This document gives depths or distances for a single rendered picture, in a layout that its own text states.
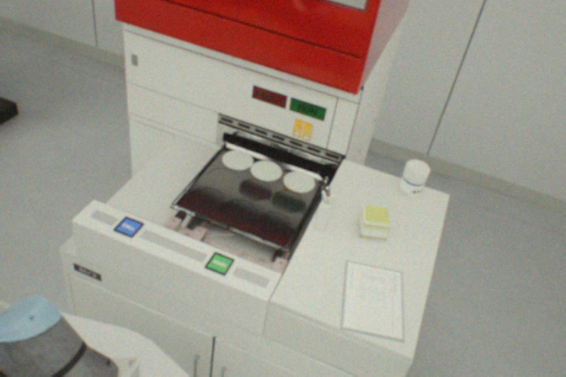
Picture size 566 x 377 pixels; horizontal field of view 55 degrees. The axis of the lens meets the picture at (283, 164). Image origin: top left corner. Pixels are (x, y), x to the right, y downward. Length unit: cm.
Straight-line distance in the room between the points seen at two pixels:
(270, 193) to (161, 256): 44
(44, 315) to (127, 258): 36
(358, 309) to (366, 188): 46
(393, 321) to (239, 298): 37
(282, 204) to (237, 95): 40
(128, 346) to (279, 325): 36
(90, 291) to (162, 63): 76
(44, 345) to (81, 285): 54
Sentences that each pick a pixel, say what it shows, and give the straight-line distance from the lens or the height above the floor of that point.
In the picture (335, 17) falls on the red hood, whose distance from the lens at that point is 149.
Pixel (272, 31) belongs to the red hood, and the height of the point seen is 134.
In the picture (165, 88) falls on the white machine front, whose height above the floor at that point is 100.
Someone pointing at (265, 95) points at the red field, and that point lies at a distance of 173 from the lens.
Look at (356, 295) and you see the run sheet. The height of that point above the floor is 97.
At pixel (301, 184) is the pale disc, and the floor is 90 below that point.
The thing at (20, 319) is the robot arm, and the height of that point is 109.
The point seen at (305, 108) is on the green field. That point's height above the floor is 110.
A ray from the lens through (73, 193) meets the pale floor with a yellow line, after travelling 302.
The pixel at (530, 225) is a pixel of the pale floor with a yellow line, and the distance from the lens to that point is 341.
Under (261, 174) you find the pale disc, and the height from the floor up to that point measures 90.
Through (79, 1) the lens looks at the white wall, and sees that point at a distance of 408.
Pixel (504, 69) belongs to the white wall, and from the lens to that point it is 315.
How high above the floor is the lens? 200
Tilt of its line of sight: 38 degrees down
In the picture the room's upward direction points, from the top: 10 degrees clockwise
